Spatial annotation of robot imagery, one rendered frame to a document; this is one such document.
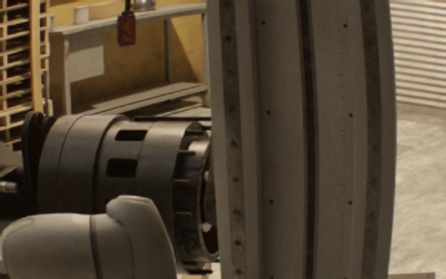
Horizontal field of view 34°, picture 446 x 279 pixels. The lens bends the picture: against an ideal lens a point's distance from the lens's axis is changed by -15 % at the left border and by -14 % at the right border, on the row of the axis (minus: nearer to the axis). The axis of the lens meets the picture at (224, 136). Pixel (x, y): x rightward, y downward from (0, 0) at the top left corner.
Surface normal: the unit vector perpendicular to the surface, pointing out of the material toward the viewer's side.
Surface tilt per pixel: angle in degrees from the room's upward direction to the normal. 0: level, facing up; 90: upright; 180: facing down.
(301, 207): 90
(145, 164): 48
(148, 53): 90
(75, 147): 39
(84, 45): 90
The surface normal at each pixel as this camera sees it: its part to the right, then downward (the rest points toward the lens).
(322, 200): -0.30, 0.23
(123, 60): 0.76, 0.11
